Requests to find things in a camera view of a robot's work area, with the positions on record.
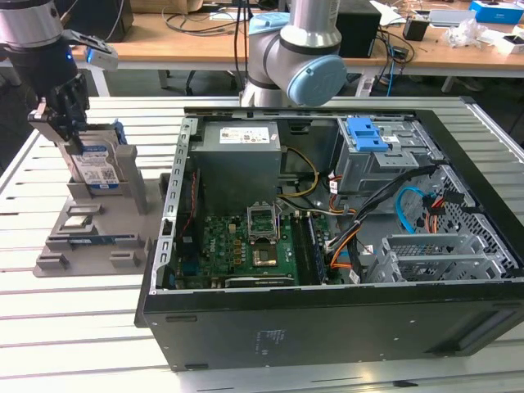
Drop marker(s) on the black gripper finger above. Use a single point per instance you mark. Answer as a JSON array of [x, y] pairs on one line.
[[73, 98], [61, 129]]

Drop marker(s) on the hard disk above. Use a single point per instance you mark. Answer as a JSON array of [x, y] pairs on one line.
[[94, 163]]

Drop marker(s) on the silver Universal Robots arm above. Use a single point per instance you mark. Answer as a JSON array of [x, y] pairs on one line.
[[266, 49]]

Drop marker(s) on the metal disk bay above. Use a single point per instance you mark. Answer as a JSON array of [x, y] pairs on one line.
[[430, 262]]

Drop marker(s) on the large black box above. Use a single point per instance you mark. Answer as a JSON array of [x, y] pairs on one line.
[[110, 20]]

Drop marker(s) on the silver CPU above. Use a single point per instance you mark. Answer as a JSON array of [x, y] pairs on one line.
[[75, 222]]

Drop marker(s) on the long wooden desk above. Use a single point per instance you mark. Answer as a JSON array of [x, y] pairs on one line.
[[163, 49]]

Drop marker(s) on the grey parts rack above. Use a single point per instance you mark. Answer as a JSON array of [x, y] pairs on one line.
[[118, 221]]

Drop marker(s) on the blue RAM stick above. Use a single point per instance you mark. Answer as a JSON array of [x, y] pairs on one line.
[[88, 240]]

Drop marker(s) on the grey power supply unit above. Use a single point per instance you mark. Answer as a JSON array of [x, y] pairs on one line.
[[233, 172]]

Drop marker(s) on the green motherboard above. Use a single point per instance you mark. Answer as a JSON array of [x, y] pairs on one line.
[[221, 245]]

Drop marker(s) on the thin metal locking lever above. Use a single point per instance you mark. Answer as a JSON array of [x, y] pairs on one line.
[[278, 223]]

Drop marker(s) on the CPU socket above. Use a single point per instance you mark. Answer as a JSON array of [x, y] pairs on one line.
[[265, 256]]

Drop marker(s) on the black graphics card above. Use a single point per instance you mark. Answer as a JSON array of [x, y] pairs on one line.
[[258, 281]]

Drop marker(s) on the black RAM slot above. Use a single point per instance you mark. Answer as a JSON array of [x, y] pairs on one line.
[[302, 249]]

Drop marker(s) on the installed RAM stick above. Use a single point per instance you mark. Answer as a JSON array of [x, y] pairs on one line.
[[318, 249]]

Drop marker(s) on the white power strip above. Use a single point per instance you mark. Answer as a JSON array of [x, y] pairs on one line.
[[365, 87]]

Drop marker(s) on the blue plastic drive latch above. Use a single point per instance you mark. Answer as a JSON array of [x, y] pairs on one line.
[[364, 137]]

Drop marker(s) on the black desktop computer tower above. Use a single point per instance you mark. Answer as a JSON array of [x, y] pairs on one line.
[[360, 28]]

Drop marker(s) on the grey metal drive cage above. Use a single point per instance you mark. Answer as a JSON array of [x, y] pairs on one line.
[[368, 172]]

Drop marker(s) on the black open PC case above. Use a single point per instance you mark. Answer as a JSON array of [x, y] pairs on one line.
[[327, 335]]

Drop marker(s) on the small black box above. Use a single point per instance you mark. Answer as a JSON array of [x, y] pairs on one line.
[[415, 29]]

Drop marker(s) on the grey flat laptop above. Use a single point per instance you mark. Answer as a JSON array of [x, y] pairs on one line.
[[450, 17]]

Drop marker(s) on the crumpled clear plastic bags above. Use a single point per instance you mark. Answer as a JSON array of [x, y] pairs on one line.
[[466, 32]]

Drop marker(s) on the blue cardboard box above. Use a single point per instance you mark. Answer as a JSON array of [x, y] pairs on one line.
[[497, 10]]

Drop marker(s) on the white box with black item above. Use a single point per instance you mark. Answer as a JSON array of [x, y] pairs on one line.
[[511, 47]]

